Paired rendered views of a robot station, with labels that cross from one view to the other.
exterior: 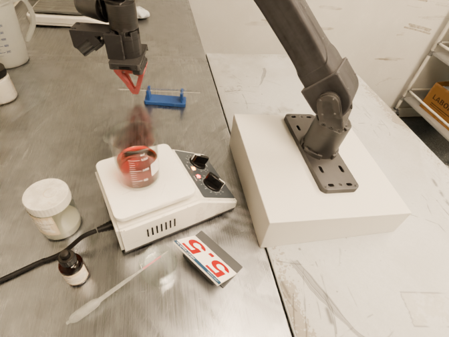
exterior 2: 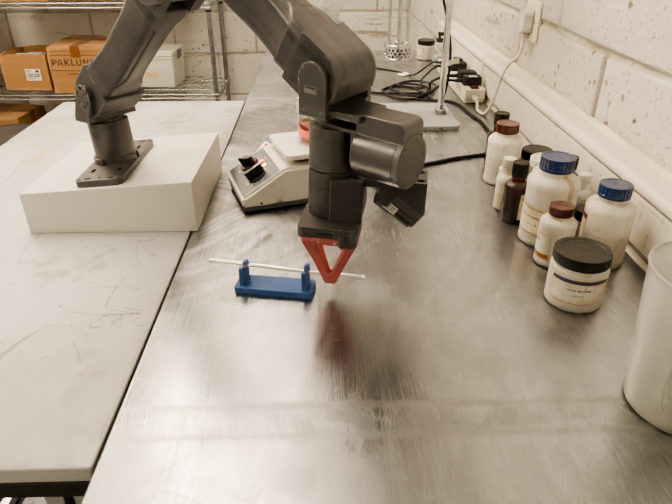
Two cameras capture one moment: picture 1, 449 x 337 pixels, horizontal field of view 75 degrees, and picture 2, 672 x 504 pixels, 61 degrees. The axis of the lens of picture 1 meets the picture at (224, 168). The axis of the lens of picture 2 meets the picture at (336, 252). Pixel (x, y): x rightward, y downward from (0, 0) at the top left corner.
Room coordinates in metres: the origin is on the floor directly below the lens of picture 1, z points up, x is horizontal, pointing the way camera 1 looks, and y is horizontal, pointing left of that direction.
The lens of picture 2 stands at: (1.19, 0.41, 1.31)
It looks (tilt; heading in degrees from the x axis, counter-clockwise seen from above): 30 degrees down; 195
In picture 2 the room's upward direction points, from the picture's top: straight up
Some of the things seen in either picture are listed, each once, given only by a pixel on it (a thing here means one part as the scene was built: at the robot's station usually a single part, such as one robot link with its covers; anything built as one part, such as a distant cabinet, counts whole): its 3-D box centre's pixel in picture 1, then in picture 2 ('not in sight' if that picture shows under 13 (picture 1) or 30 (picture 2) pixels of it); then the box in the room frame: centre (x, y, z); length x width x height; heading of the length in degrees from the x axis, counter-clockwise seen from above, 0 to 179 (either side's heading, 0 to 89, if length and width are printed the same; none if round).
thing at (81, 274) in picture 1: (71, 265); not in sight; (0.16, 0.18, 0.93); 0.03 x 0.03 x 0.07
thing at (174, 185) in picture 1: (145, 178); (310, 143); (0.29, 0.12, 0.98); 0.12 x 0.12 x 0.01; 36
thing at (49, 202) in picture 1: (54, 210); not in sight; (0.23, 0.24, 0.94); 0.06 x 0.06 x 0.08
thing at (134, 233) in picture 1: (162, 190); (297, 169); (0.30, 0.10, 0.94); 0.22 x 0.13 x 0.08; 126
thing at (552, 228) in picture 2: not in sight; (556, 233); (0.44, 0.51, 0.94); 0.05 x 0.05 x 0.09
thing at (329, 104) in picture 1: (336, 103); (107, 99); (0.43, -0.16, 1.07); 0.09 x 0.06 x 0.06; 157
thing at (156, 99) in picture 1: (165, 95); (274, 278); (0.61, 0.17, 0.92); 0.10 x 0.03 x 0.04; 97
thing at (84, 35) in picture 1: (100, 43); (381, 199); (0.59, 0.30, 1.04); 0.11 x 0.07 x 0.06; 97
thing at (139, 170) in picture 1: (134, 158); (316, 118); (0.28, 0.13, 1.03); 0.07 x 0.06 x 0.08; 114
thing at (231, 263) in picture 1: (208, 255); not in sight; (0.21, 0.00, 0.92); 0.09 x 0.06 x 0.04; 54
